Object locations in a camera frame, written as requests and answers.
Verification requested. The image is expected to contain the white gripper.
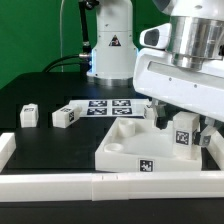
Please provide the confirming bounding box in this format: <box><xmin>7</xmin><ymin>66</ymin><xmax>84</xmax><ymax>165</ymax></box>
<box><xmin>149</xmin><ymin>99</ymin><xmax>220</xmax><ymax>147</ymax></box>

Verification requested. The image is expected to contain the white square tabletop part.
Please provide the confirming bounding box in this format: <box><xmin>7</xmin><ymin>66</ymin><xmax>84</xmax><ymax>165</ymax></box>
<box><xmin>95</xmin><ymin>118</ymin><xmax>202</xmax><ymax>172</ymax></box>

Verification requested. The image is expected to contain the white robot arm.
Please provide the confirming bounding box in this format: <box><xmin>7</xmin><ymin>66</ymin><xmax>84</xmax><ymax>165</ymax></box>
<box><xmin>79</xmin><ymin>0</ymin><xmax>224</xmax><ymax>146</ymax></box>

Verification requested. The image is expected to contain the white U-shaped obstacle fence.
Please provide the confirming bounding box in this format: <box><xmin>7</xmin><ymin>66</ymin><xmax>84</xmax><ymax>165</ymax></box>
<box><xmin>0</xmin><ymin>128</ymin><xmax>224</xmax><ymax>202</ymax></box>

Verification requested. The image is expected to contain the white sheet with tags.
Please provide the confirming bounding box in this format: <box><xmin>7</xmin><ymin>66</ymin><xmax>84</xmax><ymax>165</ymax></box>
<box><xmin>69</xmin><ymin>99</ymin><xmax>151</xmax><ymax>117</ymax></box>

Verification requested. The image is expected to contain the black cable at base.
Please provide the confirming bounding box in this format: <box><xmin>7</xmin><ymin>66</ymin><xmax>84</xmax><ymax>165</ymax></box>
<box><xmin>42</xmin><ymin>53</ymin><xmax>92</xmax><ymax>73</ymax></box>

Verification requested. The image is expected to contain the grey thin cable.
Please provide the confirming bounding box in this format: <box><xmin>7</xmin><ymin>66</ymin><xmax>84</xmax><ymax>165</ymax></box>
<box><xmin>59</xmin><ymin>0</ymin><xmax>66</xmax><ymax>73</ymax></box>

